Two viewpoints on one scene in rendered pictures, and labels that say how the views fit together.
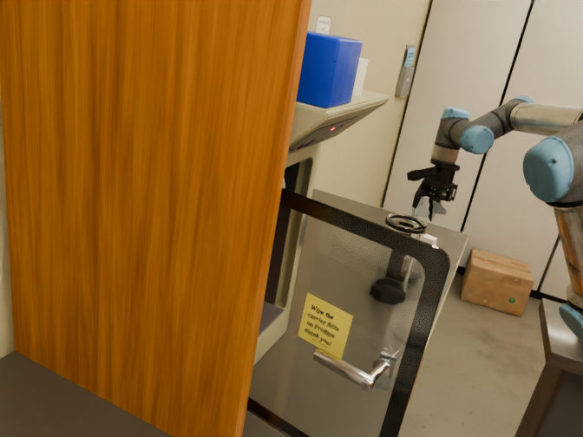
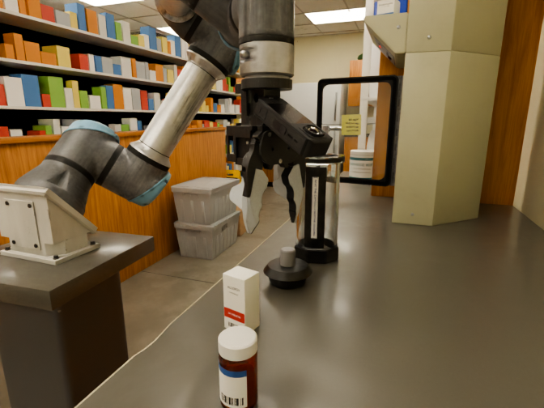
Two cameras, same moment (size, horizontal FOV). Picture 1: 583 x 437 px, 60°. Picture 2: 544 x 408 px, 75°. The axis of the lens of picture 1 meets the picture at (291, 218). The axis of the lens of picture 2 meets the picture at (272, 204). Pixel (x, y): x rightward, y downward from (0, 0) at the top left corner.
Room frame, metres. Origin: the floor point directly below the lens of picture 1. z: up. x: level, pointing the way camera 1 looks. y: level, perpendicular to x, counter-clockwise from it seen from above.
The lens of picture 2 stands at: (2.01, -0.43, 1.24)
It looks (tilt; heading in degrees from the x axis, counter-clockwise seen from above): 14 degrees down; 178
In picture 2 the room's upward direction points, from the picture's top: straight up
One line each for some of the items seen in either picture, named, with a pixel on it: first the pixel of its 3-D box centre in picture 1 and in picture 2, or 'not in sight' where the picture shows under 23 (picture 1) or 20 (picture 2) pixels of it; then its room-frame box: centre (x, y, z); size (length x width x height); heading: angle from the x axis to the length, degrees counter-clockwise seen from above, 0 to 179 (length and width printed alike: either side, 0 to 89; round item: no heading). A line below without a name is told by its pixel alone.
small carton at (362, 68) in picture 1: (343, 75); (388, 13); (0.88, -0.05, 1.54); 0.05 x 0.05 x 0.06; 52
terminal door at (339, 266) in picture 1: (316, 336); (353, 131); (0.63, -0.07, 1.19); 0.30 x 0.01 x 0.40; 59
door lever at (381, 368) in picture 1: (350, 363); not in sight; (0.57, -0.11, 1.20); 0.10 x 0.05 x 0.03; 59
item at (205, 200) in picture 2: not in sight; (208, 199); (-1.30, -0.91, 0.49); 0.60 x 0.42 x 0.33; 158
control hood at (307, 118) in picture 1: (325, 125); (386, 45); (0.84, -0.03, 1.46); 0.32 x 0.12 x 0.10; 158
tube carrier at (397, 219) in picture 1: (396, 257); (317, 204); (1.26, -0.30, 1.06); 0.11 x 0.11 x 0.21
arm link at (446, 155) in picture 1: (445, 153); (265, 64); (1.49, -0.42, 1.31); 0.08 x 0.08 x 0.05
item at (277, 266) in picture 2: not in sight; (287, 265); (1.39, -0.37, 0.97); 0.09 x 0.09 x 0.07
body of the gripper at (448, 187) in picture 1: (439, 179); (263, 125); (1.49, -0.42, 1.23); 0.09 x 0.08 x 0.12; 39
